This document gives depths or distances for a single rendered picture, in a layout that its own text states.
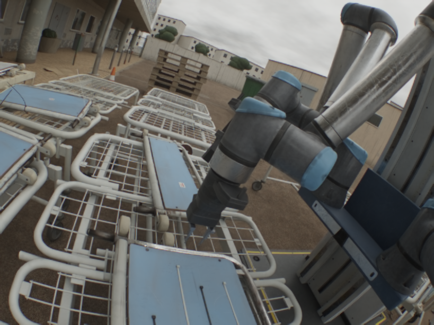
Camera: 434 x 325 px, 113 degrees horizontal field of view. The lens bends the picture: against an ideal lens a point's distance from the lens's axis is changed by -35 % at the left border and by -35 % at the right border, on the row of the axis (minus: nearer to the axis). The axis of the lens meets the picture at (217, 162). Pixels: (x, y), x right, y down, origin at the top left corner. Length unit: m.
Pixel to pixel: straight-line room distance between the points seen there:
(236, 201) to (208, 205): 0.09
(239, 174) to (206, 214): 0.13
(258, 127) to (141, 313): 0.46
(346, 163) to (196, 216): 0.63
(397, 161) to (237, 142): 0.79
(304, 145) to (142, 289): 0.47
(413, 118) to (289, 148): 0.74
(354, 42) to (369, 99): 0.47
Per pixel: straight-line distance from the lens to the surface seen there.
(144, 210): 0.83
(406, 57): 0.59
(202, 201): 0.48
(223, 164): 0.42
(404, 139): 1.02
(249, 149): 0.41
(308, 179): 0.40
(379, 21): 0.94
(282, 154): 0.39
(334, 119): 0.53
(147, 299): 0.55
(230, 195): 0.40
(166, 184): 1.00
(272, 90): 0.62
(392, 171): 1.04
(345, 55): 0.97
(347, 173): 0.93
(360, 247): 0.81
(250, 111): 0.40
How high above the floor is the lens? 1.06
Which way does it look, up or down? 22 degrees down
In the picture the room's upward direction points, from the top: 24 degrees clockwise
